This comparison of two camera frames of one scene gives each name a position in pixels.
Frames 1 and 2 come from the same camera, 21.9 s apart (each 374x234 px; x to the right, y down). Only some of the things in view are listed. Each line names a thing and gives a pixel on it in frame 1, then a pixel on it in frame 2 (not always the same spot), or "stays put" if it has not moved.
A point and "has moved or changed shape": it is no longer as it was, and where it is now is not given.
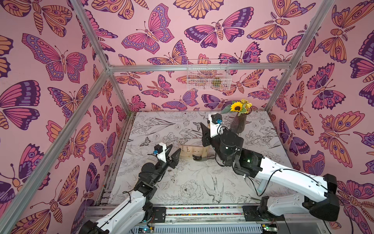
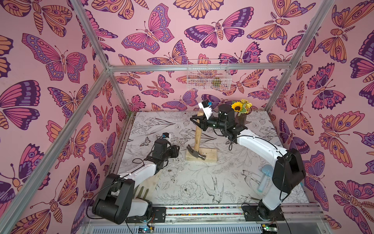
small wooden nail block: x=189 y=150 has moved or changed shape
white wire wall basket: x=211 y=74 stays put
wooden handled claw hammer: x=198 y=158 → x=196 y=151
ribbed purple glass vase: x=238 y=123 stays put
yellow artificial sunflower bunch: x=242 y=106 stays put
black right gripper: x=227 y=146 → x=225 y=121
